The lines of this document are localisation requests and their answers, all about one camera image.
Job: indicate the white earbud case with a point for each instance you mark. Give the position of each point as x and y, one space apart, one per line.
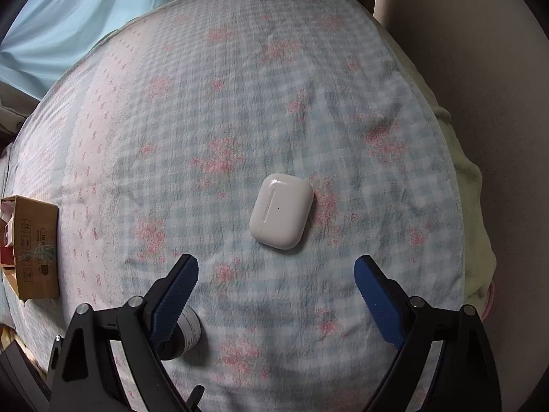
281 212

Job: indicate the light blue cloth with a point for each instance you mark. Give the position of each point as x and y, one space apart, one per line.
77 17

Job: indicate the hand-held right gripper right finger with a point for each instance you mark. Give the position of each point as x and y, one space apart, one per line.
381 304

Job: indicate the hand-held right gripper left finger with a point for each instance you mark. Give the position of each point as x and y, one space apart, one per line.
173 300

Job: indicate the dark object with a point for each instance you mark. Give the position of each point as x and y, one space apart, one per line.
17 377

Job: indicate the pink cloth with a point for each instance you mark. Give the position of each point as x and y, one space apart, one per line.
489 300

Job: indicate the cardboard box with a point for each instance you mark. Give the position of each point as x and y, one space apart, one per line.
36 244

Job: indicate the pale green mattress sheet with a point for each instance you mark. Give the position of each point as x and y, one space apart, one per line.
467 189

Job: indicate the white round jar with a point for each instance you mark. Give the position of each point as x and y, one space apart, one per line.
188 330

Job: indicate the small red box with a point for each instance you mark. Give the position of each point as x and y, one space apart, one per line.
7 235

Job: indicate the checked floral bedsheet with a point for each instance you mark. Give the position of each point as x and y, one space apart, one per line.
257 94

